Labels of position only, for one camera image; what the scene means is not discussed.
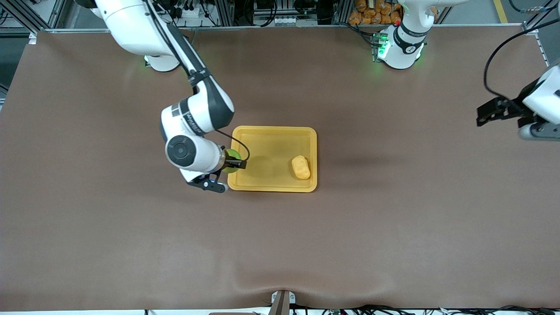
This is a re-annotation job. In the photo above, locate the green apple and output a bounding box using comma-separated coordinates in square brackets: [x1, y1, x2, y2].
[223, 149, 242, 174]

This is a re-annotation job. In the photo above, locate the yellow potato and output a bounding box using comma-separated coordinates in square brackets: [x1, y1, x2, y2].
[291, 155, 312, 180]

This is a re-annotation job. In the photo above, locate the yellow plastic tray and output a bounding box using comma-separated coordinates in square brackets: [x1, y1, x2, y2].
[227, 126, 318, 193]

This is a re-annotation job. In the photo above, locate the brown table mat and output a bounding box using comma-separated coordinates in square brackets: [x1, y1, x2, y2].
[0, 26, 560, 312]

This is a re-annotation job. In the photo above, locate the white power strip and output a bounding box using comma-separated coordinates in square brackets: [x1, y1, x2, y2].
[180, 4, 208, 19]

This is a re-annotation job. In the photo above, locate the bag of orange snacks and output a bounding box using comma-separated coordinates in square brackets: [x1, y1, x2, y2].
[348, 0, 402, 25]

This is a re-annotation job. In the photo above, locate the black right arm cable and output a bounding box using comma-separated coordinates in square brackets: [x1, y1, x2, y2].
[144, 0, 251, 163]

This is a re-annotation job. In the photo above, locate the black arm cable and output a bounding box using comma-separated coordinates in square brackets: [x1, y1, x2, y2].
[144, 0, 251, 163]
[483, 17, 560, 100]

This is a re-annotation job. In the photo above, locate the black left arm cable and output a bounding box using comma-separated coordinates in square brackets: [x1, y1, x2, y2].
[483, 17, 560, 100]

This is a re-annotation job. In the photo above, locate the aluminium frame clamp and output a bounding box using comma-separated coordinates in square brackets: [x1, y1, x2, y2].
[522, 21, 545, 54]

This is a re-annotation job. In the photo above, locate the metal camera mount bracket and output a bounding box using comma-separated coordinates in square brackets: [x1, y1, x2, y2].
[270, 290, 297, 315]

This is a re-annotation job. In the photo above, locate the aluminium table rail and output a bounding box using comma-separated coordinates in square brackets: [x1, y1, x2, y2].
[37, 23, 525, 34]

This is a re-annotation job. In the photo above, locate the black floor cable bundle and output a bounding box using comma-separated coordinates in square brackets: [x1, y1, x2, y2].
[291, 304, 560, 315]

